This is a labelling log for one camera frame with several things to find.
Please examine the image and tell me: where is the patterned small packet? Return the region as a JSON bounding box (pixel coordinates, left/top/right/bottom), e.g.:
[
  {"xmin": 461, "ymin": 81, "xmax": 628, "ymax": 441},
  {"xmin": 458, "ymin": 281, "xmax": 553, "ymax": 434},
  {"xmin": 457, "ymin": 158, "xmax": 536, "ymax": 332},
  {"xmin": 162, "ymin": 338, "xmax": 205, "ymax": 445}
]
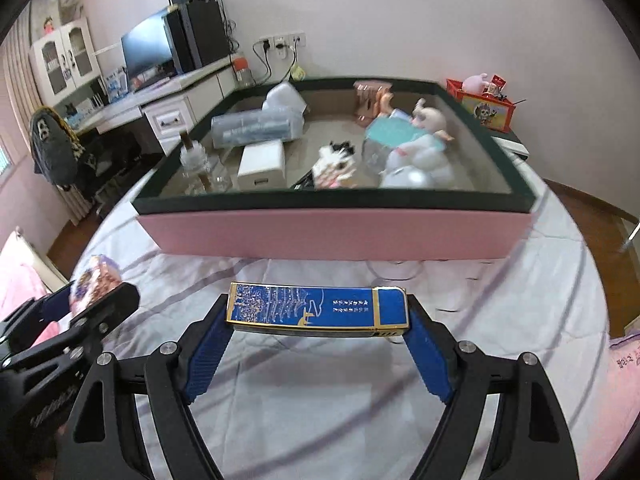
[{"xmin": 69, "ymin": 254, "xmax": 123, "ymax": 317}]

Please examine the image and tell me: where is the plain pink pillow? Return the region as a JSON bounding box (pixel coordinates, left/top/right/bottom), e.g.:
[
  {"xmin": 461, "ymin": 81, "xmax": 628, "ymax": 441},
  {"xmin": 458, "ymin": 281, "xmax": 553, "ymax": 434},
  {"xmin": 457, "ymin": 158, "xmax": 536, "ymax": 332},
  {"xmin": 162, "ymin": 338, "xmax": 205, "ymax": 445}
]
[{"xmin": 0, "ymin": 232, "xmax": 71, "ymax": 356}]

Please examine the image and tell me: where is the white glass-door cabinet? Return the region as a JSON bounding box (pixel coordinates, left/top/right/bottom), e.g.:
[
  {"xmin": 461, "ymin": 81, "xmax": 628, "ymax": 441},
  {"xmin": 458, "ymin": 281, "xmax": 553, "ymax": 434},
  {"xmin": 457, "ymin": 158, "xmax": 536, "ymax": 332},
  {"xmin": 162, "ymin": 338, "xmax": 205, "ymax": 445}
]
[{"xmin": 29, "ymin": 16, "xmax": 101, "ymax": 108}]

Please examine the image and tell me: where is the black power cable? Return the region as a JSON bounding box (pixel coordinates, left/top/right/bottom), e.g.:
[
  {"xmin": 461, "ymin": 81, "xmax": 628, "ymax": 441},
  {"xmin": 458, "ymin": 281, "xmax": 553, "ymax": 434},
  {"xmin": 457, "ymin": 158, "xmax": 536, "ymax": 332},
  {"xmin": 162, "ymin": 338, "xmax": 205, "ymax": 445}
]
[{"xmin": 252, "ymin": 40, "xmax": 296, "ymax": 83}]

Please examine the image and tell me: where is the black computer tower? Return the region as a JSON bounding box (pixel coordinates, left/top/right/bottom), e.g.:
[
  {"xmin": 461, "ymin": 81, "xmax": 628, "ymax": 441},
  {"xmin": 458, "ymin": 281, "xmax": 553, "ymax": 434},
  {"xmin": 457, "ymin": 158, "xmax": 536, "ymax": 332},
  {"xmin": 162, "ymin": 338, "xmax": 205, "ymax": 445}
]
[{"xmin": 162, "ymin": 0, "xmax": 233, "ymax": 75}]

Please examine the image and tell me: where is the glass bottle brown cap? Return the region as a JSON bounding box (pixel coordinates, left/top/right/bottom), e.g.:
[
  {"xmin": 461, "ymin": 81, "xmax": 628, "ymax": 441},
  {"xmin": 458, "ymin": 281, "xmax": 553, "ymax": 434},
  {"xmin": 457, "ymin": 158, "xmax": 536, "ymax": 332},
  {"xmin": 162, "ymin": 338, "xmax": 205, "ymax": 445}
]
[{"xmin": 180, "ymin": 130, "xmax": 211, "ymax": 193}]

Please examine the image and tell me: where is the dark printed jacket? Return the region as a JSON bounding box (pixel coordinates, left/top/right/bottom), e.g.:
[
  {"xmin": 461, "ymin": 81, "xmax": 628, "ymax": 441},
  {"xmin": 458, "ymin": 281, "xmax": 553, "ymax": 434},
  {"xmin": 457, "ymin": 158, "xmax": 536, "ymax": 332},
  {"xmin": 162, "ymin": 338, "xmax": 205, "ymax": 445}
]
[{"xmin": 29, "ymin": 106, "xmax": 86, "ymax": 191}]

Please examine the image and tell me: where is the white wall outlet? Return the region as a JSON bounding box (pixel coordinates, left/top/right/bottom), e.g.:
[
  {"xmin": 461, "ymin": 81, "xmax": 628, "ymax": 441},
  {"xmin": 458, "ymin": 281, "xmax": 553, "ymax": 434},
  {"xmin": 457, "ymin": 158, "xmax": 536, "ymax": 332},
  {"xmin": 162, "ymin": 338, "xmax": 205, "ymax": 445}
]
[{"xmin": 259, "ymin": 32, "xmax": 307, "ymax": 51}]

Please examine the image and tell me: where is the blue white box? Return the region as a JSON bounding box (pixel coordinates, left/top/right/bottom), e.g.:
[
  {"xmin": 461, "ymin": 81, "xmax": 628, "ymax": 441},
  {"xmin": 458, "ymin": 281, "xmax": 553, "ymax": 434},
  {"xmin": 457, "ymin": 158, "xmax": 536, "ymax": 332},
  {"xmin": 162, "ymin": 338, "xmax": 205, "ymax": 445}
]
[{"xmin": 102, "ymin": 67, "xmax": 128, "ymax": 101}]

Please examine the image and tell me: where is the red printed storage box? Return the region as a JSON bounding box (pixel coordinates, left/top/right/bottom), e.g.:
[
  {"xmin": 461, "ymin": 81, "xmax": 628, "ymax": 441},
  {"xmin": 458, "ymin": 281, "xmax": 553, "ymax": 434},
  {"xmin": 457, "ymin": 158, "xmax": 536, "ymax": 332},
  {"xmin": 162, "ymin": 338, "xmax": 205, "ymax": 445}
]
[{"xmin": 446, "ymin": 78, "xmax": 516, "ymax": 133}]

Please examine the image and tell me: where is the pink printed pillow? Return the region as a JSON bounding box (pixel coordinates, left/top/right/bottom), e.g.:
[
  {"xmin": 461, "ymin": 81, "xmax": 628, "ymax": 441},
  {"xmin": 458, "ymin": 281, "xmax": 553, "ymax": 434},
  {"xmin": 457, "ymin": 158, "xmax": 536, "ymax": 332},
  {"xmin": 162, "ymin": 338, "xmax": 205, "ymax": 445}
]
[{"xmin": 607, "ymin": 332, "xmax": 640, "ymax": 461}]

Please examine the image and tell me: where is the pink storage box green rim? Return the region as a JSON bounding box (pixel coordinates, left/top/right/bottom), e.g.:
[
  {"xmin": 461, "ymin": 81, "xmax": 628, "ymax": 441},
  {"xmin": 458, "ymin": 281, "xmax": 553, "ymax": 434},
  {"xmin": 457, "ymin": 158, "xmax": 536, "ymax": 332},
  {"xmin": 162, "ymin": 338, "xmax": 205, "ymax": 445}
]
[{"xmin": 131, "ymin": 76, "xmax": 537, "ymax": 261}]

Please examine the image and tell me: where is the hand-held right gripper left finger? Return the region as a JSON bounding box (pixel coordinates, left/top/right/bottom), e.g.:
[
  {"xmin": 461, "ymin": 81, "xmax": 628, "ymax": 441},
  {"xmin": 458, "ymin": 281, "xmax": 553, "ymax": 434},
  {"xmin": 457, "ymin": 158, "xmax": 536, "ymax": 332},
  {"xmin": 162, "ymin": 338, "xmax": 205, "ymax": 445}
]
[{"xmin": 56, "ymin": 294, "xmax": 236, "ymax": 480}]

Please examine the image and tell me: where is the white cat figurine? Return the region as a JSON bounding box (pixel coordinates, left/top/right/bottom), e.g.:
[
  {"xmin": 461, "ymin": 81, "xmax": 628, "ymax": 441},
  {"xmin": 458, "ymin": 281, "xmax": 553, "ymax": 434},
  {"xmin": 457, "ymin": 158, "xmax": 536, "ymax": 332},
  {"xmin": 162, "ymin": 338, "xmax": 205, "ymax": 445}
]
[{"xmin": 312, "ymin": 141, "xmax": 358, "ymax": 190}]

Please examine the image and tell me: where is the white plastic container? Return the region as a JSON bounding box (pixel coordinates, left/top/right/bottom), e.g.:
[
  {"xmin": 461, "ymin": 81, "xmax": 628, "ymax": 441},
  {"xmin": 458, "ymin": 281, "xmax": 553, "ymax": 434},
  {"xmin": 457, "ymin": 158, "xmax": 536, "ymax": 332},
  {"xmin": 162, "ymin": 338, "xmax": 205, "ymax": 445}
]
[{"xmin": 262, "ymin": 82, "xmax": 308, "ymax": 116}]

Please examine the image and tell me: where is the black computer monitor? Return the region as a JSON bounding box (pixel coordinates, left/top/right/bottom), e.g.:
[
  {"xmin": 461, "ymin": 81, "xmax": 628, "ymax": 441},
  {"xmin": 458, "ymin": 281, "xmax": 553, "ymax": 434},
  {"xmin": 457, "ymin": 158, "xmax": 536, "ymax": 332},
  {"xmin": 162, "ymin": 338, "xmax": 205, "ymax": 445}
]
[{"xmin": 121, "ymin": 7, "xmax": 177, "ymax": 81}]

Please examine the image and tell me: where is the white striped bed sheet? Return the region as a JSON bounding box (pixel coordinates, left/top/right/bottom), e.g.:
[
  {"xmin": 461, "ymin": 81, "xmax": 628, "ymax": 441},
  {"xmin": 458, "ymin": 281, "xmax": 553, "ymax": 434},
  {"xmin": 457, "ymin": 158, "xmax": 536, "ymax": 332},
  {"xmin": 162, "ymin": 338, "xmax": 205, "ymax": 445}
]
[{"xmin": 70, "ymin": 160, "xmax": 616, "ymax": 480}]

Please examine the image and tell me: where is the rose gold box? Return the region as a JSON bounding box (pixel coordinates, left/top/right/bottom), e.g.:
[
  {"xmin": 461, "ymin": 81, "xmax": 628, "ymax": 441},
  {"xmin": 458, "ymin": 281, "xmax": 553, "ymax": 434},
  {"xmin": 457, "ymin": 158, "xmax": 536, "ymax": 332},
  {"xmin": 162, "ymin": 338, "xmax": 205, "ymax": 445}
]
[{"xmin": 354, "ymin": 81, "xmax": 395, "ymax": 123}]

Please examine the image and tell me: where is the white pig plush doll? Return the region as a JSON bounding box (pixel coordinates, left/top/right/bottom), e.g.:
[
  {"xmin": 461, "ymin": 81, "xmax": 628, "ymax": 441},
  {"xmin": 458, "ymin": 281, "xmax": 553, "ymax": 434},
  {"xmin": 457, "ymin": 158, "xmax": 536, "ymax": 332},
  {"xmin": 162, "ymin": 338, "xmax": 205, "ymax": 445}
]
[{"xmin": 380, "ymin": 99, "xmax": 457, "ymax": 190}]

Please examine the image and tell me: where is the black office chair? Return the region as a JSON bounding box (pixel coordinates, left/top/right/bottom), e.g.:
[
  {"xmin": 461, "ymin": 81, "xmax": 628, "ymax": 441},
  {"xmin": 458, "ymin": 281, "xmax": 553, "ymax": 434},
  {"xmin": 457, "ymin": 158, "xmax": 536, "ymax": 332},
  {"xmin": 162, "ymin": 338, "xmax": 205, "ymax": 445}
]
[{"xmin": 75, "ymin": 132, "xmax": 166, "ymax": 211}]

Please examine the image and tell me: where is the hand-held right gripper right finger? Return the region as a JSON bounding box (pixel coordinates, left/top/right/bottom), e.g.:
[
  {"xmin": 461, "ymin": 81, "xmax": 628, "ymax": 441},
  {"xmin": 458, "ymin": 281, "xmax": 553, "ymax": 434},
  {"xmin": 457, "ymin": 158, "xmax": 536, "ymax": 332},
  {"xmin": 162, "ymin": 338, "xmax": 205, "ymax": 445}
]
[{"xmin": 402, "ymin": 294, "xmax": 581, "ymax": 480}]

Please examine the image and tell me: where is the blue gold box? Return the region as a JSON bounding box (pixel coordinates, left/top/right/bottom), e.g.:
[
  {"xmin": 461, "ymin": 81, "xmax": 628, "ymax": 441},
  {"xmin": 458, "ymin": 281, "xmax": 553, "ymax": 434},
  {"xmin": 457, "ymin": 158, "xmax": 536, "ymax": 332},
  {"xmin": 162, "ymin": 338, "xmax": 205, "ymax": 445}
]
[{"xmin": 227, "ymin": 281, "xmax": 408, "ymax": 340}]

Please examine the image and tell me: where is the black white low cabinet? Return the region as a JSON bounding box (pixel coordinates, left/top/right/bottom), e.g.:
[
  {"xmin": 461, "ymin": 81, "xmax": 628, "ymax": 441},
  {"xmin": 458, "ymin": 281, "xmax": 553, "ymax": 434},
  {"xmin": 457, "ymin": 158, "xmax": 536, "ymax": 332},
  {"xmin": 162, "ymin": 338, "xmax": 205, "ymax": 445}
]
[{"xmin": 492, "ymin": 127, "xmax": 530, "ymax": 161}]

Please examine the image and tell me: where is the white rectangular box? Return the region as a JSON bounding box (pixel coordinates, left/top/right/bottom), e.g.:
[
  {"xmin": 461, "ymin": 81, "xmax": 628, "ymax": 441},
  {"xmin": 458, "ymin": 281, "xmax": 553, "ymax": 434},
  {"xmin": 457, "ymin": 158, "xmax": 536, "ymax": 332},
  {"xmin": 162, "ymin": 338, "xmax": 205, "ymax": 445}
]
[{"xmin": 237, "ymin": 141, "xmax": 287, "ymax": 191}]

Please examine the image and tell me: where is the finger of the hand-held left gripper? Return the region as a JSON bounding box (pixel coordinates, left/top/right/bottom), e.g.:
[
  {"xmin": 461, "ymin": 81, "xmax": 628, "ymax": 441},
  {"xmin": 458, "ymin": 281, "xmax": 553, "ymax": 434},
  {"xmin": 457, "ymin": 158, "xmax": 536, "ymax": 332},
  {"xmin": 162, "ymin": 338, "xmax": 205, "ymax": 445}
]
[
  {"xmin": 0, "ymin": 286, "xmax": 77, "ymax": 347},
  {"xmin": 0, "ymin": 282, "xmax": 142, "ymax": 370}
]

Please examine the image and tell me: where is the orange cap bottle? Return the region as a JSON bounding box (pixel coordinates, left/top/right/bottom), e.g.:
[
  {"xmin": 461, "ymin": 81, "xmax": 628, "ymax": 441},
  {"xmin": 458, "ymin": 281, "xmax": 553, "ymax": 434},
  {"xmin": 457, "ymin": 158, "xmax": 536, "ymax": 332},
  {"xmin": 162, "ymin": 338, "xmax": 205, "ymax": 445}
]
[{"xmin": 234, "ymin": 57, "xmax": 255, "ymax": 88}]

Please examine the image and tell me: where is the clear plastic packet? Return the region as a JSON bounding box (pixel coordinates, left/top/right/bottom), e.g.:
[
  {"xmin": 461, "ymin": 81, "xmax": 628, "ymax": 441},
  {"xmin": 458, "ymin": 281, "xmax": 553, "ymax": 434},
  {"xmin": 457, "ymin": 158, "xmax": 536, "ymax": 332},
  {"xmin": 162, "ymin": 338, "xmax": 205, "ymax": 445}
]
[{"xmin": 210, "ymin": 106, "xmax": 305, "ymax": 150}]

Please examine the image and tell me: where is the teal oval plastic box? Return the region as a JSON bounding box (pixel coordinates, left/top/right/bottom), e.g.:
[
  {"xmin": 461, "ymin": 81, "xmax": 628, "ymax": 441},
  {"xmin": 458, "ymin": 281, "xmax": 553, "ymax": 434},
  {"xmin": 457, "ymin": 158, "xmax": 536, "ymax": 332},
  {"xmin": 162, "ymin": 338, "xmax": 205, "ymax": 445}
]
[{"xmin": 364, "ymin": 109, "xmax": 446, "ymax": 153}]

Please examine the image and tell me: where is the white desk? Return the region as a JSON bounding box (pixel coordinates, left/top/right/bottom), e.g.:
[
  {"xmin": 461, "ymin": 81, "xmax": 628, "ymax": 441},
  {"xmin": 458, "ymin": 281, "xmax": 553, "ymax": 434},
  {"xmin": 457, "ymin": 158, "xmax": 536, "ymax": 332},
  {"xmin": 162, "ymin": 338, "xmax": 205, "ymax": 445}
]
[{"xmin": 65, "ymin": 55, "xmax": 241, "ymax": 156}]

